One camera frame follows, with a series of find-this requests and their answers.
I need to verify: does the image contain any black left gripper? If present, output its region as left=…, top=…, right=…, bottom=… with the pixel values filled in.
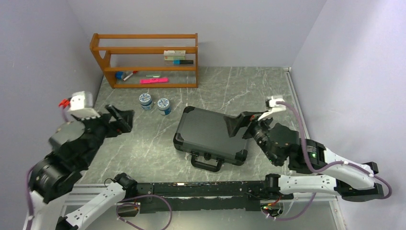
left=74, top=103, right=135, bottom=166

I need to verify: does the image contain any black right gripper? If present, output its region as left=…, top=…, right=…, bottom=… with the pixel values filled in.
left=224, top=109, right=280, bottom=165

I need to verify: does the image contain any black poker set case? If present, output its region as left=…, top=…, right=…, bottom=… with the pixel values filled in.
left=173, top=106, right=248, bottom=173

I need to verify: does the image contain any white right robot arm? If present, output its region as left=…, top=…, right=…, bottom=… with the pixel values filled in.
left=224, top=112, right=386, bottom=202

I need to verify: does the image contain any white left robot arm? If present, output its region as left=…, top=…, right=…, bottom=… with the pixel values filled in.
left=24, top=104, right=137, bottom=230

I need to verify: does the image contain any blue white lidded jar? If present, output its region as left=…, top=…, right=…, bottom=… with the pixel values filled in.
left=157, top=98, right=171, bottom=115
left=139, top=93, right=154, bottom=110

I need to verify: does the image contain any blue capped small bottle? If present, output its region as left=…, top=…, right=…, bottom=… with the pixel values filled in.
left=115, top=71, right=126, bottom=80

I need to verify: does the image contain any pink highlighter marker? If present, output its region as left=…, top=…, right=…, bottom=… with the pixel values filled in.
left=140, top=78, right=169, bottom=84

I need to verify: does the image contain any orange wooden shelf rack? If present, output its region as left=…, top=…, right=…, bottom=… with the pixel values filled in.
left=90, top=33, right=199, bottom=89

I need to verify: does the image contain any teal marker pen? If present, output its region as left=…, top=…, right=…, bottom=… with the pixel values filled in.
left=173, top=59, right=194, bottom=65

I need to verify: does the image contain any white red box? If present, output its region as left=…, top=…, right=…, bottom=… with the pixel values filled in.
left=163, top=50, right=186, bottom=58

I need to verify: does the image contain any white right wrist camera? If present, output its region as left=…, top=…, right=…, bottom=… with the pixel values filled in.
left=258, top=95, right=286, bottom=121

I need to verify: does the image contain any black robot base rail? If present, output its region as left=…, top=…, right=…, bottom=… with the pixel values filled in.
left=124, top=181, right=294, bottom=214

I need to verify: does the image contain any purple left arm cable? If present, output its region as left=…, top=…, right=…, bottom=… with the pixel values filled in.
left=24, top=106, right=173, bottom=230

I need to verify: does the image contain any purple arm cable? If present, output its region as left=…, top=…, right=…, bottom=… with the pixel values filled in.
left=24, top=106, right=173, bottom=230
left=260, top=101, right=393, bottom=221

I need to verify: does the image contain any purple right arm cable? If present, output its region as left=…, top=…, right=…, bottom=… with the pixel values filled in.
left=260, top=101, right=393, bottom=221

